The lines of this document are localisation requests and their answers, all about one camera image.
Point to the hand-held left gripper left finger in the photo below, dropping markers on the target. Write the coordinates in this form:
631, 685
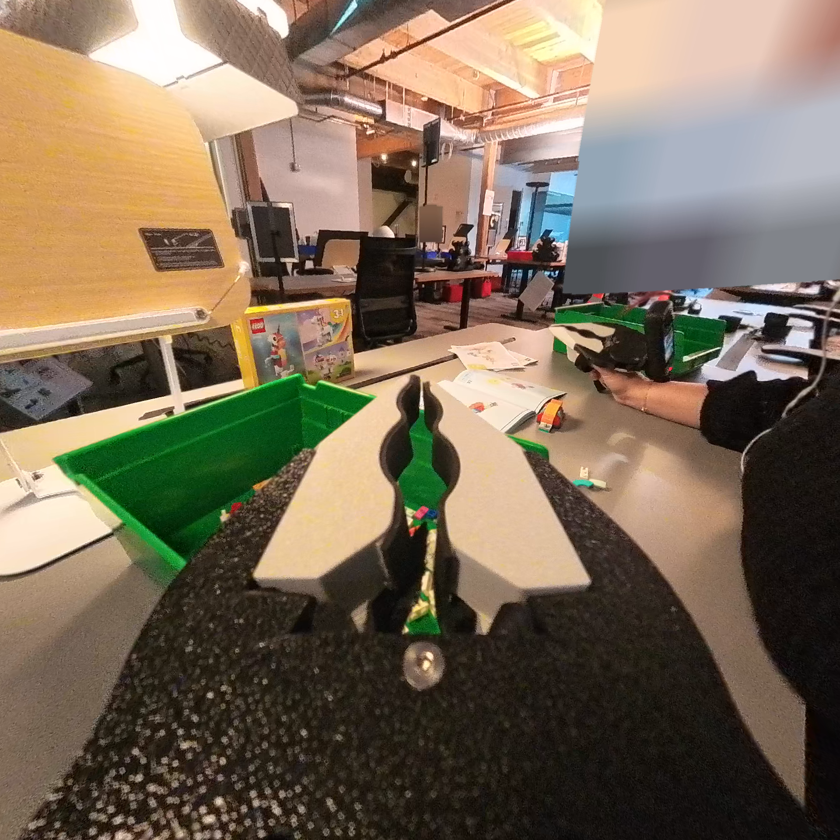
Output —
328, 518

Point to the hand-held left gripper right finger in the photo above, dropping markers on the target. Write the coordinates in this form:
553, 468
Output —
512, 525

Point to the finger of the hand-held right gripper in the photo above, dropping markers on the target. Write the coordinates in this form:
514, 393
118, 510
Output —
594, 358
581, 333

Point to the pile of bricks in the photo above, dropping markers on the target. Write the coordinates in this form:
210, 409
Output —
420, 516

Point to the green plastic bin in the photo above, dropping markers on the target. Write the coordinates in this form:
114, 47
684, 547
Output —
695, 341
197, 459

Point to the person's right forearm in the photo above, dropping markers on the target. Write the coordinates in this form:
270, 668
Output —
676, 403

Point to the yellow toy set box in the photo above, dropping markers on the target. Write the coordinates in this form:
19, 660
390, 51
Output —
298, 341

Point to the person's right hand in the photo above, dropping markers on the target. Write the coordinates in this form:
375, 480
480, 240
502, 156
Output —
623, 392

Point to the orange red brick model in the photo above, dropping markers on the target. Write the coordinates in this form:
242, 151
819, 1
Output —
551, 415

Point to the teal orange white brick assembly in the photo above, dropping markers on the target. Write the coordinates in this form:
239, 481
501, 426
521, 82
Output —
586, 484

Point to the black desktop device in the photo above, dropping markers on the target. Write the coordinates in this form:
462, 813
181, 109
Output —
463, 256
546, 250

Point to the metal ruler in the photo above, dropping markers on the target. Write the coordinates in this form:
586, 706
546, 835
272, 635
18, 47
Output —
738, 351

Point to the open instruction booklet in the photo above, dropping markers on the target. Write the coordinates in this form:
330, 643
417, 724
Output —
499, 400

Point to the black mesh office chair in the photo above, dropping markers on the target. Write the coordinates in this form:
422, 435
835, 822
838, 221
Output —
387, 282

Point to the long wooden desk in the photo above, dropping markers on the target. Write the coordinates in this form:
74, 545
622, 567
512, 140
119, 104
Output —
315, 283

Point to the black screen on pole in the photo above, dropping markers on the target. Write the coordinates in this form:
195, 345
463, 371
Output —
431, 141

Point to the beige office chair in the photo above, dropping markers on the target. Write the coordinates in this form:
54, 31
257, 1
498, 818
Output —
341, 257

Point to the monitor on tripod stand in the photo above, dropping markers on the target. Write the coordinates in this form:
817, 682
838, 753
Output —
272, 229

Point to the printed picture sheet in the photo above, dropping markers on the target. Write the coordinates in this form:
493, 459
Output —
39, 390

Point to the wood-look desk lamp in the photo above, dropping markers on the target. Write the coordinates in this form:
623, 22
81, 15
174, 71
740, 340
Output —
98, 197

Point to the overhead light fixture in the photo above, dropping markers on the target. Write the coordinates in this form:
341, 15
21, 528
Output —
197, 79

